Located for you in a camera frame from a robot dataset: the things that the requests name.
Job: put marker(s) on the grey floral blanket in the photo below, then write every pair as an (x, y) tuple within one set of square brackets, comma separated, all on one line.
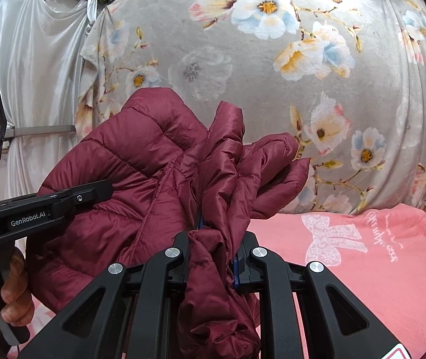
[(346, 77)]

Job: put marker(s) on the silver satin curtain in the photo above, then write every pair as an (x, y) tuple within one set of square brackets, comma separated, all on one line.
[(40, 70)]

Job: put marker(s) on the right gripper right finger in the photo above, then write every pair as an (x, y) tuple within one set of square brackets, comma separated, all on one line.
[(307, 312)]

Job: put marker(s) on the pink plush blanket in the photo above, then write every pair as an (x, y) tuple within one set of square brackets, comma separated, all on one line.
[(380, 255)]

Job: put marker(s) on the maroon puffer jacket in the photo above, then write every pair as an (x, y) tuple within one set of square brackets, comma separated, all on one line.
[(171, 174)]

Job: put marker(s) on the person's left hand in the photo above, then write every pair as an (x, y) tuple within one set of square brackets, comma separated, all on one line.
[(19, 306)]

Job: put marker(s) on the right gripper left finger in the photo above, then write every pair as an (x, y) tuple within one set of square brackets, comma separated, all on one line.
[(125, 312)]

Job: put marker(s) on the grey curtain tieback band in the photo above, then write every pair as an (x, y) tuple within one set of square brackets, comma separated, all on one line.
[(15, 132)]

